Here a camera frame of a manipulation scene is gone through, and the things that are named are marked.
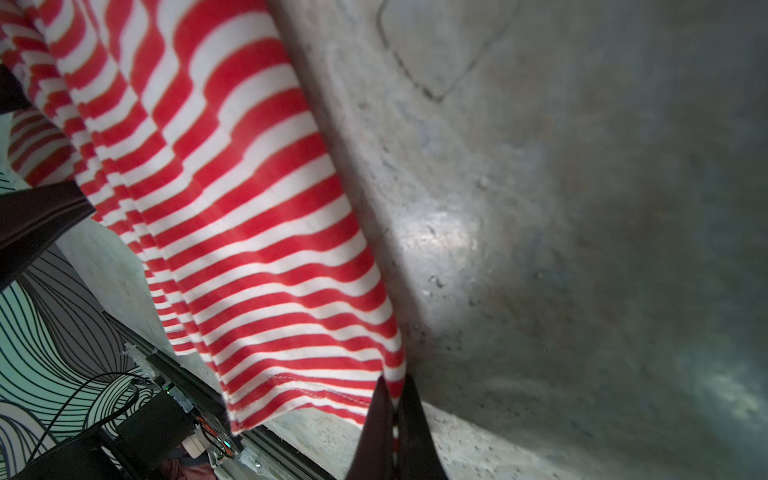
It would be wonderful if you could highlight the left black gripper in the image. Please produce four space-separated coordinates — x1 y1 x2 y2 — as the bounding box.
1 181 95 288

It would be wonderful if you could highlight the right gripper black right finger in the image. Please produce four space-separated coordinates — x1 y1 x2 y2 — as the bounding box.
395 375 448 480

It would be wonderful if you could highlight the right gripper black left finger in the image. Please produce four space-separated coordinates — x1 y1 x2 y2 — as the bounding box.
345 377 394 480

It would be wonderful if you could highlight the red white striped tank top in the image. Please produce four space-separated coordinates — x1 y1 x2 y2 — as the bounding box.
1 1 406 433

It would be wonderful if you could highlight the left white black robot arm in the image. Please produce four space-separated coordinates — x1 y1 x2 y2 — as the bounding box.
1 182 195 479

